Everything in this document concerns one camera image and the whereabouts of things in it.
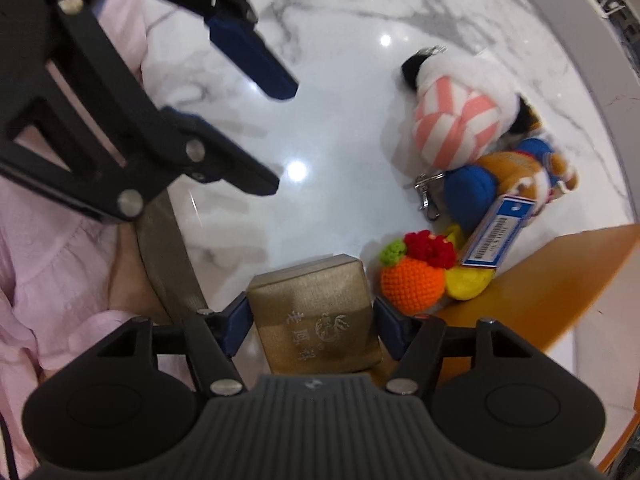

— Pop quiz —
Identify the yellow plush lemon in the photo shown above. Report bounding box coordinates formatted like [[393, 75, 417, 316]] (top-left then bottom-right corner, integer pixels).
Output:
[[445, 223, 496, 301]]

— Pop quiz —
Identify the gold gift box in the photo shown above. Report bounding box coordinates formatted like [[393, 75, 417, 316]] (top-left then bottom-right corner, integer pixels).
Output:
[[246, 255, 382, 376]]

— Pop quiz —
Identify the crochet orange fruit toy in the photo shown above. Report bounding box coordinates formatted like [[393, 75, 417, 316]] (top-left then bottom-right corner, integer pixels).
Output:
[[378, 230, 457, 316]]

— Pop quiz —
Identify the orange storage box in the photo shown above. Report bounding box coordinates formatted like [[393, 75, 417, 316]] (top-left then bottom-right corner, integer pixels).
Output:
[[369, 223, 640, 476]]

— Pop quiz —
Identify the blue white price tag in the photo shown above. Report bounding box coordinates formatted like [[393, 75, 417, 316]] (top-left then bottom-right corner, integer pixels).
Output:
[[460, 195, 536, 270]]

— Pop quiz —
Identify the pink shirt torso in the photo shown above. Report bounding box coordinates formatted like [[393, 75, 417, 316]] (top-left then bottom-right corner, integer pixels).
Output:
[[0, 0, 202, 480]]

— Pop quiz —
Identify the brown plush dog blue outfit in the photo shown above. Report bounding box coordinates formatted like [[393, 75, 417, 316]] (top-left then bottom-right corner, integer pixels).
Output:
[[444, 136, 579, 234]]

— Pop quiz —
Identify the pink striped panda plush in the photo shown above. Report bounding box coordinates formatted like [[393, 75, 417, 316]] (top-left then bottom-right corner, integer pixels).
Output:
[[400, 47, 541, 171]]

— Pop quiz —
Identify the grey raised ledge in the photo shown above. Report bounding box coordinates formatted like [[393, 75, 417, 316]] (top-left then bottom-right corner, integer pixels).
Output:
[[491, 0, 640, 172]]

